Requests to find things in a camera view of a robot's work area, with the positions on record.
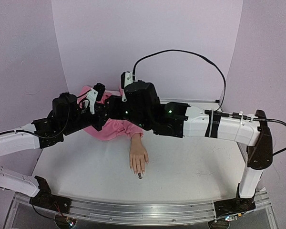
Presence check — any aluminium front rail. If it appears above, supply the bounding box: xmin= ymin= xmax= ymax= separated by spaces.
xmin=4 ymin=190 xmax=277 ymax=229

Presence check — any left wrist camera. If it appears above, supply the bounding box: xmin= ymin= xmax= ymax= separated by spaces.
xmin=77 ymin=83 xmax=105 ymax=115

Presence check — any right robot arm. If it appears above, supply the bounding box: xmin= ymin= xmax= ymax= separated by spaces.
xmin=104 ymin=81 xmax=273 ymax=215

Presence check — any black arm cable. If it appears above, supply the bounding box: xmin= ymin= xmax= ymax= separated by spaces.
xmin=0 ymin=93 xmax=91 ymax=144
xmin=132 ymin=49 xmax=286 ymax=157

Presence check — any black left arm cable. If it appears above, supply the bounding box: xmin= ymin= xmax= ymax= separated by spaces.
xmin=0 ymin=93 xmax=91 ymax=144

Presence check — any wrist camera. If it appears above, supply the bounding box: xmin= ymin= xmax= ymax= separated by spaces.
xmin=77 ymin=83 xmax=105 ymax=115
xmin=120 ymin=72 xmax=136 ymax=102

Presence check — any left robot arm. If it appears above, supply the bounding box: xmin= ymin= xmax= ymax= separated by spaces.
xmin=0 ymin=89 xmax=109 ymax=213

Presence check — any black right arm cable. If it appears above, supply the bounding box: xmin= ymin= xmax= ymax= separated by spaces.
xmin=132 ymin=49 xmax=286 ymax=157

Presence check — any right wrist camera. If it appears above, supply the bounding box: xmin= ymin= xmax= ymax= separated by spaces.
xmin=120 ymin=72 xmax=136 ymax=102

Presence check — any mannequin hand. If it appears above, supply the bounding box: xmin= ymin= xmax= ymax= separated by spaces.
xmin=129 ymin=133 xmax=149 ymax=179

